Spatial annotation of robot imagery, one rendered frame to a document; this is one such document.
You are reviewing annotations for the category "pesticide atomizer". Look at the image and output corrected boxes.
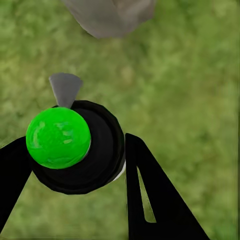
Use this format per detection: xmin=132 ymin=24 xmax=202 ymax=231
xmin=26 ymin=72 xmax=126 ymax=195

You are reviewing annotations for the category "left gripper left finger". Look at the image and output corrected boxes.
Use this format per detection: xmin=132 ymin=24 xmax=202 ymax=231
xmin=0 ymin=136 xmax=32 ymax=234

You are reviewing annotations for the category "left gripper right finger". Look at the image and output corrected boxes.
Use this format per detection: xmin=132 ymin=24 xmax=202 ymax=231
xmin=124 ymin=133 xmax=210 ymax=240

